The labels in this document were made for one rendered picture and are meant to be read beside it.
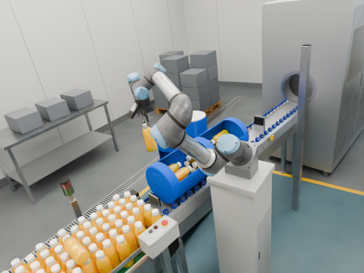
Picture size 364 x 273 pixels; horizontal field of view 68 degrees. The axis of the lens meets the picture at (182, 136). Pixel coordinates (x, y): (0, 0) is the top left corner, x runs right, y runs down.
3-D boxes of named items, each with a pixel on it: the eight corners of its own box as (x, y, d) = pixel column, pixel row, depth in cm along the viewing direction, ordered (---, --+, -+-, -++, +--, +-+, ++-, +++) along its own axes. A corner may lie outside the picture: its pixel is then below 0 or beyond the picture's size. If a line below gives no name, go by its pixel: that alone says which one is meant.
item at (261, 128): (265, 131, 259) (265, 116, 252) (262, 132, 257) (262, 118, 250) (255, 129, 266) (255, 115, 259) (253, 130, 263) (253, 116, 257)
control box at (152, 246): (180, 235, 150) (177, 221, 145) (153, 260, 138) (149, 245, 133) (168, 227, 156) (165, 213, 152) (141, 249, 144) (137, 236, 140)
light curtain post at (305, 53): (299, 208, 290) (311, 44, 214) (297, 211, 287) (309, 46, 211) (293, 206, 294) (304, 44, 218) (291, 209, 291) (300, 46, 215)
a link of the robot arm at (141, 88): (147, 80, 143) (141, 72, 152) (132, 96, 145) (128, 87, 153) (156, 89, 149) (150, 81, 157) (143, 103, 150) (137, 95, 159)
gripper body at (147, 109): (154, 110, 173) (149, 95, 165) (144, 117, 169) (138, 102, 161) (147, 106, 177) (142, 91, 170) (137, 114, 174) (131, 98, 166)
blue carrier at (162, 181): (251, 150, 226) (247, 119, 214) (177, 210, 174) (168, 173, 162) (223, 144, 246) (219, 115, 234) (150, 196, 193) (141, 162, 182)
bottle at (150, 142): (147, 148, 189) (141, 124, 181) (157, 146, 189) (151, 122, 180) (146, 153, 183) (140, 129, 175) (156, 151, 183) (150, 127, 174)
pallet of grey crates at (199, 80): (221, 106, 585) (216, 50, 532) (201, 121, 530) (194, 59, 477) (177, 101, 654) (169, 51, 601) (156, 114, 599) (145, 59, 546)
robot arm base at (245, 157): (255, 144, 161) (250, 139, 153) (247, 168, 159) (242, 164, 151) (232, 139, 170) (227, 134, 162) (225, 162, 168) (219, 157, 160)
